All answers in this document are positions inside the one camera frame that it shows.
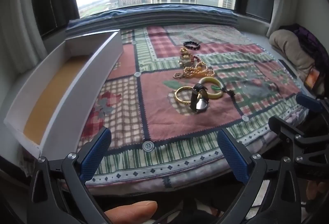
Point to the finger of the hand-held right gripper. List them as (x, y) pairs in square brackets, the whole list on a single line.
[(308, 103), (285, 127)]

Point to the gold bangle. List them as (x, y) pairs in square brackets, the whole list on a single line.
[(180, 99)]

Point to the gold pendant charm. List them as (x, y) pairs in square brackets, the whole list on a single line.
[(184, 52)]

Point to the pale jade bangle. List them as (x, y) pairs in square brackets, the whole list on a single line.
[(216, 95)]

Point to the white drawer box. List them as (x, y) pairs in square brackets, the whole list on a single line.
[(64, 116)]

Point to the person's left hand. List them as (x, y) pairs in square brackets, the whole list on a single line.
[(131, 211)]

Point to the blue striped cushion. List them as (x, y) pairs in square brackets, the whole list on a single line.
[(154, 14)]

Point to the person's right hand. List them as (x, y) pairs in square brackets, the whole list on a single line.
[(316, 186)]

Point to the patchwork plaid blanket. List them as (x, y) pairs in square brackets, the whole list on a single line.
[(159, 116)]

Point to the beige pillow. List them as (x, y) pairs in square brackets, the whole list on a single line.
[(290, 49)]

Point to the purple cloth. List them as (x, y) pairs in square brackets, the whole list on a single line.
[(313, 41)]

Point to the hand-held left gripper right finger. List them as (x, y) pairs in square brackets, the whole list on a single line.
[(231, 154)]

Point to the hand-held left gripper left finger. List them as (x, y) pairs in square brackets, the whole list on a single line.
[(96, 152)]

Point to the small orange screen device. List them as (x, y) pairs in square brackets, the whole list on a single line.
[(312, 78)]

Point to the black wristwatch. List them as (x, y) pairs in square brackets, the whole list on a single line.
[(200, 104)]

